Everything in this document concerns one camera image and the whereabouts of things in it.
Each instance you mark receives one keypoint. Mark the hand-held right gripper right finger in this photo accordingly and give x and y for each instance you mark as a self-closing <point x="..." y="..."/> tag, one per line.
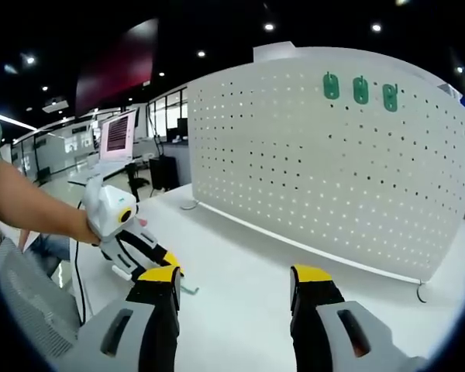
<point x="317" y="329"/>

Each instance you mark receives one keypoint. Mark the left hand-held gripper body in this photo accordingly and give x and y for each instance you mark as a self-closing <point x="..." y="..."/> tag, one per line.
<point x="108" y="209"/>

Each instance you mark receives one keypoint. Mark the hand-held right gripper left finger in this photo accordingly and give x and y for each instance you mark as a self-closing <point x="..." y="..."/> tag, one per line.
<point x="155" y="329"/>

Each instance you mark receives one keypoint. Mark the green hook assembly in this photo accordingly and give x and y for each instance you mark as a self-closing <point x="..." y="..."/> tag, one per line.
<point x="360" y="91"/>
<point x="330" y="86"/>
<point x="190" y="289"/>
<point x="389" y="97"/>

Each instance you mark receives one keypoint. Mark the white perforated mounting plate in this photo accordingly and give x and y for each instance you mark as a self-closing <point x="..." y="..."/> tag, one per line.
<point x="294" y="174"/>

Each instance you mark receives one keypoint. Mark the black cabinet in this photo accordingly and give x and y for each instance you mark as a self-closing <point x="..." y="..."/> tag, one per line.
<point x="163" y="174"/>

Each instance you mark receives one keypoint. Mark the person's blue jeans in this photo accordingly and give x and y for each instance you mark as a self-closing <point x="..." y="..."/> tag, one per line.
<point x="50" y="250"/>

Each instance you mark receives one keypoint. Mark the pink screen monitor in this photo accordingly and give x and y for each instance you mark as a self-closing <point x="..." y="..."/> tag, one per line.
<point x="118" y="135"/>

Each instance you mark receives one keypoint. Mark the grey mesh office chair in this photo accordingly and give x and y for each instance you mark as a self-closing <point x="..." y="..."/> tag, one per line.
<point x="27" y="302"/>

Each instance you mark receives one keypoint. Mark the dark red ceiling panel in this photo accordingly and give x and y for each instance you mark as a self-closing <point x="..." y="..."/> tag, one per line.
<point x="116" y="66"/>

